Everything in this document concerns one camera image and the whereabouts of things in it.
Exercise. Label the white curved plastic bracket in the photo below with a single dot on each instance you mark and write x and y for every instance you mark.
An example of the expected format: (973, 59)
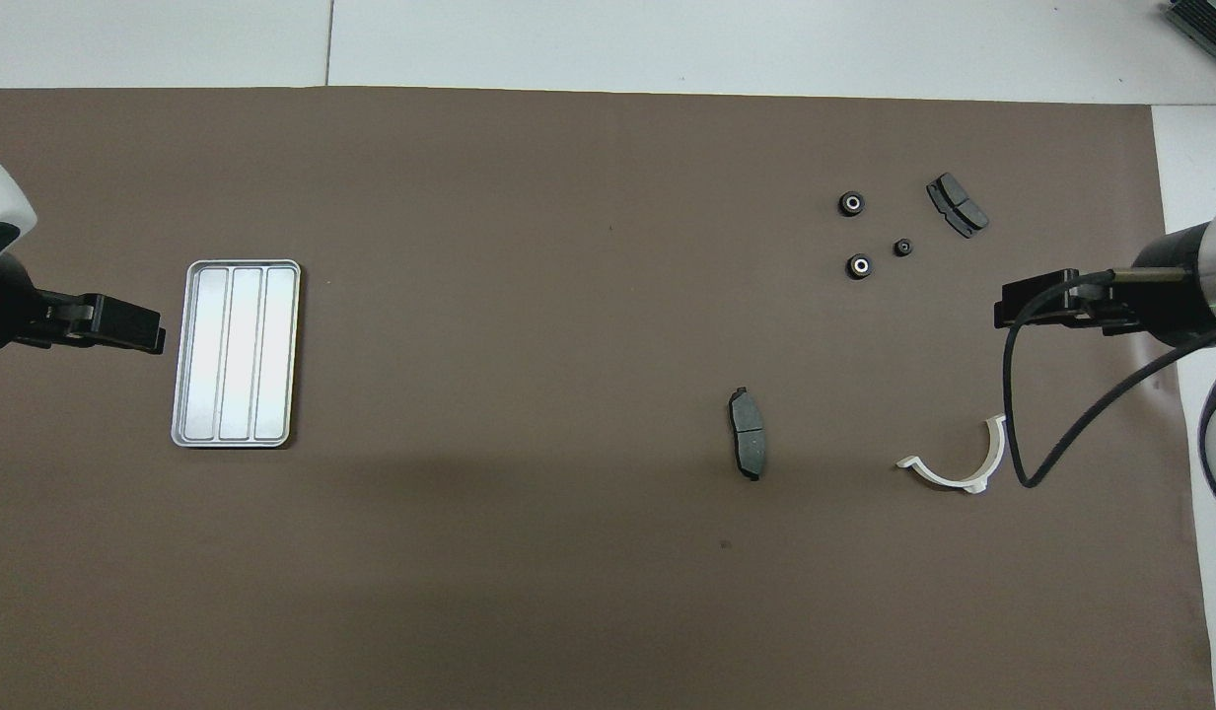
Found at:
(992, 449)

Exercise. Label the large black bearing gear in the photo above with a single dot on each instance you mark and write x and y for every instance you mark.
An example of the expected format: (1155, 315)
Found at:
(860, 266)
(852, 203)

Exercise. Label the silver metal tray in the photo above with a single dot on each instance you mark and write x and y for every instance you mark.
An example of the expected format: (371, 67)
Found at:
(238, 355)

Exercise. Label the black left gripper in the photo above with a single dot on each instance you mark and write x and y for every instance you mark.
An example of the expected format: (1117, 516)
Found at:
(6, 306)

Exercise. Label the long dark brake pad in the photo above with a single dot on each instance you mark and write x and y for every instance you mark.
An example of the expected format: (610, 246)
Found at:
(748, 434)

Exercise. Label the short dark brake pad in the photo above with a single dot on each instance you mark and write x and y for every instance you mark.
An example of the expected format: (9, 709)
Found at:
(957, 204)

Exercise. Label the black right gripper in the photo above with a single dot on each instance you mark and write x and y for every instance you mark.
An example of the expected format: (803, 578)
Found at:
(1170, 296)

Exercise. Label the grey ribbed device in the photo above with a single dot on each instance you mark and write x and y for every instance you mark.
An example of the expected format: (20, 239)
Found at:
(1209, 25)

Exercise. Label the brown paper table mat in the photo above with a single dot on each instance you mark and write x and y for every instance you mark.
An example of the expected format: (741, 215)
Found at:
(568, 296)

